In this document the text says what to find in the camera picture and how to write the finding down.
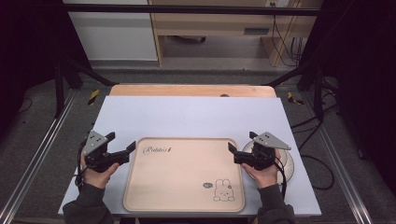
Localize wooden board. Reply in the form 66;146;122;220
108;83;277;98

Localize black metal stand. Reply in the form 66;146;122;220
266;62;325;123
53;57;117;119

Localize person's left hand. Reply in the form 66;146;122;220
79;151;120;190

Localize light wooden desk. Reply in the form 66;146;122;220
148;0;323;67

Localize yellow black tape strip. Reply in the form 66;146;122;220
87;89;101;106
287;91;305;106

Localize black floor cable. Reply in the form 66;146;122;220
290;104;340;191

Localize beige tray with rabbit print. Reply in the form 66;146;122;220
122;136;247;213

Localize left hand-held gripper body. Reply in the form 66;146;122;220
81;130;131;174

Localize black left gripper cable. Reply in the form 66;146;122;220
74;139;89;189

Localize aluminium floor rail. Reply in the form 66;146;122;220
0;89;78;224
303;92;374;224

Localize black horizontal frame bar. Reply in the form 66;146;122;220
65;3;322;17

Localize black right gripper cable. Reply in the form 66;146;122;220
274;155;288;200

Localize white cabinet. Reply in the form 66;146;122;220
63;0;159;62

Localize round silver plate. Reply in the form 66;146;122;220
242;139;295;185

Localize black hanging desk cables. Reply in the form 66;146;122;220
271;14;305;67

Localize person's right hand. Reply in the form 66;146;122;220
240;148;283;190

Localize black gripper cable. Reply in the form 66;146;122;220
274;155;288;200
74;139;89;189

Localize white table cover sheet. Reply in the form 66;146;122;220
57;94;322;218

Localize dark curtain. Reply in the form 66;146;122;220
0;0;93;132
306;0;396;195

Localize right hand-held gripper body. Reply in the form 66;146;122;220
233;131;292;172

